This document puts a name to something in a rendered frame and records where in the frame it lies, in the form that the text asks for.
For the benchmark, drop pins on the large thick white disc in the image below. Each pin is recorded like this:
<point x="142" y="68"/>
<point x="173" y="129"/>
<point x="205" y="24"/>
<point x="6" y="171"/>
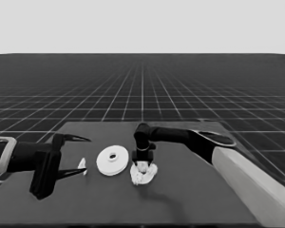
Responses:
<point x="105" y="164"/>

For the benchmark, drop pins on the small white T-shaped piece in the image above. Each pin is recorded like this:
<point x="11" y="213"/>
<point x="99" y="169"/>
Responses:
<point x="82" y="164"/>

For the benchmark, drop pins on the white round carrier with pins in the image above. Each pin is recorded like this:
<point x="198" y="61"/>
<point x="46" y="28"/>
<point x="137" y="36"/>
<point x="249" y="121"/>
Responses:
<point x="146" y="181"/>

